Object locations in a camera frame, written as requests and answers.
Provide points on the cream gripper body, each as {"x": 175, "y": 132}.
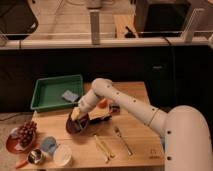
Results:
{"x": 75, "y": 113}

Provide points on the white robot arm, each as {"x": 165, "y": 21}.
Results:
{"x": 188, "y": 145}

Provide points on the purple bowl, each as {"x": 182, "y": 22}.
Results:
{"x": 72, "y": 127}

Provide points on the grey blue sponge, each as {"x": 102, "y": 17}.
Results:
{"x": 70, "y": 96}

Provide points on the orange fruit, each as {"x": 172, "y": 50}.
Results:
{"x": 103, "y": 103}

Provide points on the green plastic tray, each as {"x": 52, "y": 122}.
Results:
{"x": 48, "y": 92}

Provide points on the small dark cube object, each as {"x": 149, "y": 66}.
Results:
{"x": 115, "y": 109}

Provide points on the blue cup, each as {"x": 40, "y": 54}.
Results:
{"x": 49, "y": 145}

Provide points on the silver fork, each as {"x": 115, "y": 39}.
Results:
{"x": 118, "y": 133}

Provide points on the wooden chopstick pair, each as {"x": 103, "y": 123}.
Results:
{"x": 101, "y": 146}

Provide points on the bunch of red grapes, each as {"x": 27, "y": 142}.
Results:
{"x": 26, "y": 132}

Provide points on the metal measuring cup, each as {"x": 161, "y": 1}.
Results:
{"x": 35, "y": 157}

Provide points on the black chair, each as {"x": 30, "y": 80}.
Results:
{"x": 17, "y": 17}

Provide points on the black box background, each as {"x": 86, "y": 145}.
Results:
{"x": 160, "y": 18}

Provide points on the black handled tool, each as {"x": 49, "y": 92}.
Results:
{"x": 100, "y": 116}

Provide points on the grey metal post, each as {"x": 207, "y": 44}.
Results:
{"x": 95, "y": 27}

